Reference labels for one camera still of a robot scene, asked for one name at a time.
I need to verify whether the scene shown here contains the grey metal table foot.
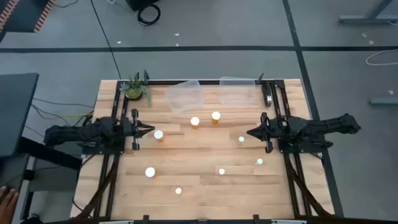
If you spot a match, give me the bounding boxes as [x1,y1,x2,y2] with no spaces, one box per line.
[369,97,398,106]

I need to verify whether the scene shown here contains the clear plastic bin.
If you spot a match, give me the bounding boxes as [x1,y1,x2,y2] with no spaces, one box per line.
[164,80,205,114]
[219,76,257,106]

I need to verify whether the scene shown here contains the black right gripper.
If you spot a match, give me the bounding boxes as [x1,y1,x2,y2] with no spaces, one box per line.
[247,112,282,154]

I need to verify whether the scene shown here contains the black aluminium table frame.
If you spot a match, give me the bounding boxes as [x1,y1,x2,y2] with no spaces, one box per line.
[70,70,335,224]

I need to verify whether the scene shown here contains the long black floor cable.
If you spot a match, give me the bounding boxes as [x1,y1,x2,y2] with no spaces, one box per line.
[90,0,122,80]

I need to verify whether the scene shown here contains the black mat orange striped edges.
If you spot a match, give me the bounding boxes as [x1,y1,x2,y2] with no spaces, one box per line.
[0,0,56,34]

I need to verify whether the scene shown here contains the dark grey desk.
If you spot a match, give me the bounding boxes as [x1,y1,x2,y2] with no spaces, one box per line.
[0,73,40,158]

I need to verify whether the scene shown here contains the thin black cable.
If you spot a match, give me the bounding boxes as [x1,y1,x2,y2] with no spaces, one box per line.
[32,98,96,109]

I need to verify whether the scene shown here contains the small potted green plant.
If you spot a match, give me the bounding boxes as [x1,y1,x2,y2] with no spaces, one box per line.
[119,73,153,106]

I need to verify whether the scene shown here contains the black box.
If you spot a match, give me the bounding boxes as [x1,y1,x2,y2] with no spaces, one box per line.
[126,0,161,12]

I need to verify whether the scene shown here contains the yellow cable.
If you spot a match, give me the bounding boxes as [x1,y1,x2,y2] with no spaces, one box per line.
[30,104,94,120]

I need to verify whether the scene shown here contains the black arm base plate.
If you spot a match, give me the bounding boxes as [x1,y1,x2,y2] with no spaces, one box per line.
[277,136,334,154]
[81,129,126,156]

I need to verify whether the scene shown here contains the grey metal table leg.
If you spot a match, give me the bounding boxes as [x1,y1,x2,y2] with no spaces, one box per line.
[338,0,398,25]

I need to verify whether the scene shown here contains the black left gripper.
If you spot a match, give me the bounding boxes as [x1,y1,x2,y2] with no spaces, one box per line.
[120,108,155,151]

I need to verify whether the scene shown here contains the person's hand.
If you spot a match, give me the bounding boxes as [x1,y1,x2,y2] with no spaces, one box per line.
[0,185,19,224]

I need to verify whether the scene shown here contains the white floor cable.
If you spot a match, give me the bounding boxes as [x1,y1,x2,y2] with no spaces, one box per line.
[365,49,398,66]

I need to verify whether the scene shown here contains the coiled black cable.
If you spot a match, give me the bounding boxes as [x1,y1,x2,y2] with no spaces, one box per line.
[137,3,162,27]

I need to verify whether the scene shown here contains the black camera on rail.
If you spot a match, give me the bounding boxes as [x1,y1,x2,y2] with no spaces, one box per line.
[262,81,274,108]

